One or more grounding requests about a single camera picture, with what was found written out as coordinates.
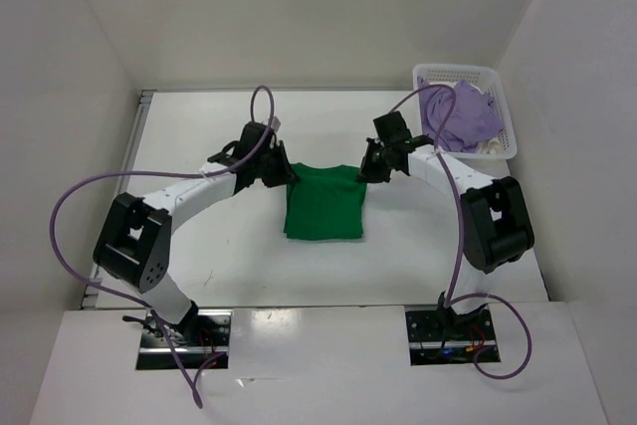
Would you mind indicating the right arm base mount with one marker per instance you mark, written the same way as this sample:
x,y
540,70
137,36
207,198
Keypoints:
x,y
432,343

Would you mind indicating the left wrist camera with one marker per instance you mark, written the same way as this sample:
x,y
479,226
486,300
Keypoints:
x,y
275,123

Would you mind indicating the white cloth in basket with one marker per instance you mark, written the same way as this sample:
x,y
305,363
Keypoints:
x,y
490,147

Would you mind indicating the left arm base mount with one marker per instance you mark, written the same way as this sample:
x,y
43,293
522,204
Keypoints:
x,y
208,345

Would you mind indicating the white plastic basket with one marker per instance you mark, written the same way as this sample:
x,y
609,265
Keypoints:
x,y
487,80

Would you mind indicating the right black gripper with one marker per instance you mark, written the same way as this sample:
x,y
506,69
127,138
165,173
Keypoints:
x,y
368,173

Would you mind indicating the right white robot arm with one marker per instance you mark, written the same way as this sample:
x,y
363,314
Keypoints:
x,y
494,223

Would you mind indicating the green t shirt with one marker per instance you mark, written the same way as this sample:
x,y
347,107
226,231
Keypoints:
x,y
325,204

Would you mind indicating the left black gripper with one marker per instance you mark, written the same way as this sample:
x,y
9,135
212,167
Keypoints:
x,y
286,173

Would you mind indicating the purple t shirt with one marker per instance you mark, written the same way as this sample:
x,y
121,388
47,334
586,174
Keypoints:
x,y
473,120

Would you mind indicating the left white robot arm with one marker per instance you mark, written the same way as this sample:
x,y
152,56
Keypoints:
x,y
135,241

